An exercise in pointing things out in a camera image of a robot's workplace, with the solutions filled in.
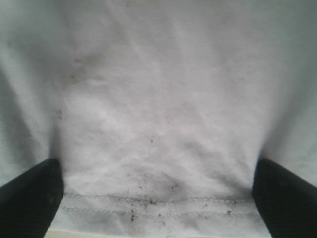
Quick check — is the white t-shirt red logo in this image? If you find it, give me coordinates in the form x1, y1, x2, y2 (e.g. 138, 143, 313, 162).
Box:
0, 0, 317, 238

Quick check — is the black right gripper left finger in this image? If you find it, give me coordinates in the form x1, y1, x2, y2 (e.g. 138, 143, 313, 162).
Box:
0, 159, 64, 238

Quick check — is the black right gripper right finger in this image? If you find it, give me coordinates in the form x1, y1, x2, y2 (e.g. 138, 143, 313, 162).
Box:
252, 159, 317, 238

